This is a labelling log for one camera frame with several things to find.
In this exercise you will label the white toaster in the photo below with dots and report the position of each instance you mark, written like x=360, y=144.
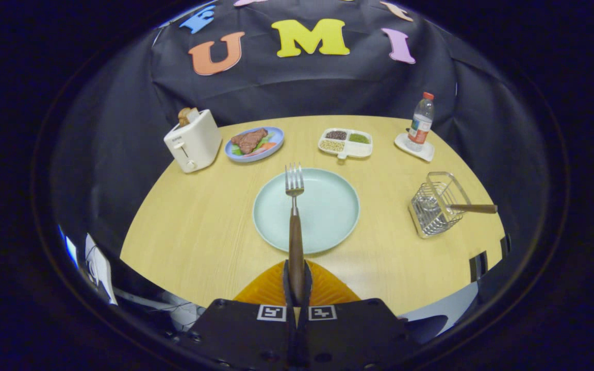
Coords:
x=194, y=144

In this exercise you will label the white divided dish with beans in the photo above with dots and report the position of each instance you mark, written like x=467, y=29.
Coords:
x=361, y=150

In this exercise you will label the toasted bread slice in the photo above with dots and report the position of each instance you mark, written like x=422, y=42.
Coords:
x=186, y=116

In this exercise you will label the white square coaster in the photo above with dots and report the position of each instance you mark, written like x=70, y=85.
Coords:
x=426, y=153

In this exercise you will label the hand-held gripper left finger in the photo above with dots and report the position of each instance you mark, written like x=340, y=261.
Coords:
x=286, y=289

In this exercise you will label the light green plate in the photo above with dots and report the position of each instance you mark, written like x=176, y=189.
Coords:
x=328, y=211

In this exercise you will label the brown steak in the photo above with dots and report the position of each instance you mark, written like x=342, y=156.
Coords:
x=249, y=140

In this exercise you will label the white paper sheet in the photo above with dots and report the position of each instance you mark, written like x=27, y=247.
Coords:
x=100, y=268

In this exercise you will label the vegetable garnish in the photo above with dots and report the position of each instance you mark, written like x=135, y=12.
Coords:
x=267, y=147

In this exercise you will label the small blue plate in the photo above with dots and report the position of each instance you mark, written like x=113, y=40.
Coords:
x=279, y=136

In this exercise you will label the black block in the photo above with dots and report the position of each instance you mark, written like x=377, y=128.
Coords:
x=506, y=246
x=478, y=266

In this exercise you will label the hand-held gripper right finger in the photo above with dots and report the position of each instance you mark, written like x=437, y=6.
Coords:
x=308, y=289

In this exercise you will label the black backdrop cloth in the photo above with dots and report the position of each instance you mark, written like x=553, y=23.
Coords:
x=302, y=87

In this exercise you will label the clear water bottle red cap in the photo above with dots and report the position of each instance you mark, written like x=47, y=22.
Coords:
x=421, y=123

